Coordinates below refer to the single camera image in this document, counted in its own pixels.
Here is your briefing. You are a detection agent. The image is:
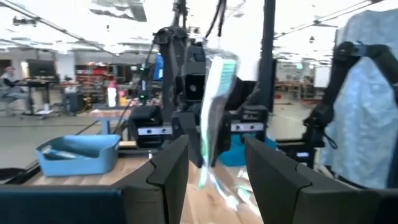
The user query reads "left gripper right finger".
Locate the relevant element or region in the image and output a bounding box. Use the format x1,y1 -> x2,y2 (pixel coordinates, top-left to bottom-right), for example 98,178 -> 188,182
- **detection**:
244,136 -> 353,224

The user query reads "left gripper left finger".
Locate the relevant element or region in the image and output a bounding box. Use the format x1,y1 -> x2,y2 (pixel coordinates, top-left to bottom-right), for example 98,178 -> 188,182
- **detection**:
122,133 -> 190,224

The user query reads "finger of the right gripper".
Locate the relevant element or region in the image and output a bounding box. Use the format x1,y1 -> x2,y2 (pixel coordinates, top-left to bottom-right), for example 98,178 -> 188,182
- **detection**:
172,119 -> 203,169
213,117 -> 233,166

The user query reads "green toothbrush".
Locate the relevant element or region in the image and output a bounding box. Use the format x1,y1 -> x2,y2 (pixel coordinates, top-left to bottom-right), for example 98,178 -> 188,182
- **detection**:
197,46 -> 239,190

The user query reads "dark teal plastic bin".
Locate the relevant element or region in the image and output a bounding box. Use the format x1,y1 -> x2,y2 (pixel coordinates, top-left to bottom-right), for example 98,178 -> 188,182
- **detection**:
217,133 -> 278,167

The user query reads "black controller box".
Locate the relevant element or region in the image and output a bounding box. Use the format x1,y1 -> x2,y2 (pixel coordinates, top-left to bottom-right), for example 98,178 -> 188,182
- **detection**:
276,138 -> 317,169

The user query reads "small wooden table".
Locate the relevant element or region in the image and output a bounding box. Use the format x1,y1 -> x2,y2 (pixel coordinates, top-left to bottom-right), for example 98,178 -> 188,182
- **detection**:
90,108 -> 133,135

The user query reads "white bottle pink cap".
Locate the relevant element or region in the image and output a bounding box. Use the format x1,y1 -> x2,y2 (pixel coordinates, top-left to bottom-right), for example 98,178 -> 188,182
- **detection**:
107,81 -> 118,108

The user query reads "blue lit monitor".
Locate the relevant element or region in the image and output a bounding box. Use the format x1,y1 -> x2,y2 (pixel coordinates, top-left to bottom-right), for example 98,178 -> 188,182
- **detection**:
154,52 -> 164,82

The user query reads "grey-blue plastic bin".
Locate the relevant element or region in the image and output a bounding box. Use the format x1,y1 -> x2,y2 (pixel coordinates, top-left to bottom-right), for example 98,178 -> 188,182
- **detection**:
35,134 -> 121,177

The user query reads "red parts shelf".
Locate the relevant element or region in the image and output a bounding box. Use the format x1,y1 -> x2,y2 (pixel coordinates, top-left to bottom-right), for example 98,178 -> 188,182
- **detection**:
76,63 -> 109,103

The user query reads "black computer tower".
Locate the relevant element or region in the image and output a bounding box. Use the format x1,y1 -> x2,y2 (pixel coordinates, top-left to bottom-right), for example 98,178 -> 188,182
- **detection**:
63,91 -> 85,113

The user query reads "light blue tarp cover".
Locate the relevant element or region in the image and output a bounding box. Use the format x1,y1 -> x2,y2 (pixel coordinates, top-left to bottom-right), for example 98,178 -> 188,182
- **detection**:
319,8 -> 398,190

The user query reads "black standing desk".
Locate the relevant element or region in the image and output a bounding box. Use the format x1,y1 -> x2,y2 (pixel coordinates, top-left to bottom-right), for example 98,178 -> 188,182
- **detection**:
12,77 -> 62,121

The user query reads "person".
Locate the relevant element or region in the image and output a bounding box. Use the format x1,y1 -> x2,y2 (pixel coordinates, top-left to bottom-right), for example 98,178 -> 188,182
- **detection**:
0,66 -> 30,108

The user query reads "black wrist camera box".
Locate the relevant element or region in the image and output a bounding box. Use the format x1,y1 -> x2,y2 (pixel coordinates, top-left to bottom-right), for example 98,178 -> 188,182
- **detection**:
181,45 -> 208,105

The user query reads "black loop handle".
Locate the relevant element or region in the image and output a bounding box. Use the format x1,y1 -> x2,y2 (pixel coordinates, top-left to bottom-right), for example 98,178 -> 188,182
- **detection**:
0,167 -> 29,182

